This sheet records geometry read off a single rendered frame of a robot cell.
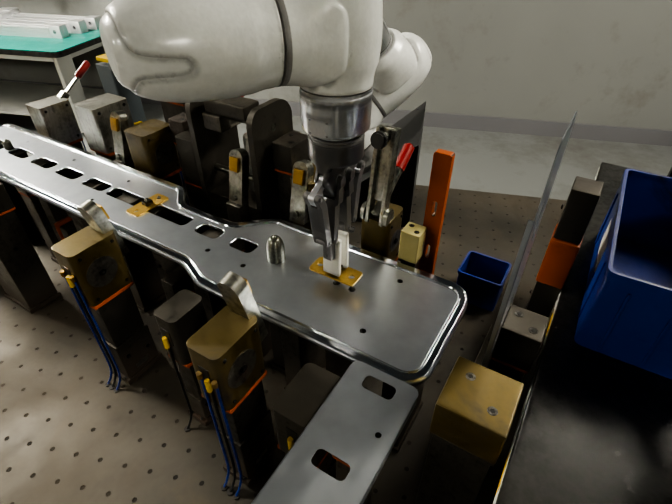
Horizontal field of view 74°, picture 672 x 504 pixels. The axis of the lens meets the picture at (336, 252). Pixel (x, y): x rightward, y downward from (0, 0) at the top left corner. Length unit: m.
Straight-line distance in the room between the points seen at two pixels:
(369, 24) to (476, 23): 3.30
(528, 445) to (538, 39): 3.50
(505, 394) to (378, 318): 0.23
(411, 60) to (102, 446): 1.18
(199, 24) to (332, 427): 0.46
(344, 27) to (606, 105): 3.72
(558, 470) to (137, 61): 0.59
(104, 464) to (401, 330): 0.60
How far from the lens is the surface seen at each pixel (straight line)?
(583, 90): 4.06
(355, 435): 0.58
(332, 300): 0.72
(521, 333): 0.61
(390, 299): 0.72
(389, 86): 1.36
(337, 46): 0.51
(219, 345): 0.62
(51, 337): 1.25
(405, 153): 0.85
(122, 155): 1.25
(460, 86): 3.92
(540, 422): 0.60
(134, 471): 0.96
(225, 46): 0.47
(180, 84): 0.48
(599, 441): 0.61
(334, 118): 0.55
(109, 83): 1.52
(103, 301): 0.92
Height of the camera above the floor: 1.50
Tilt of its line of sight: 38 degrees down
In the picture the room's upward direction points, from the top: straight up
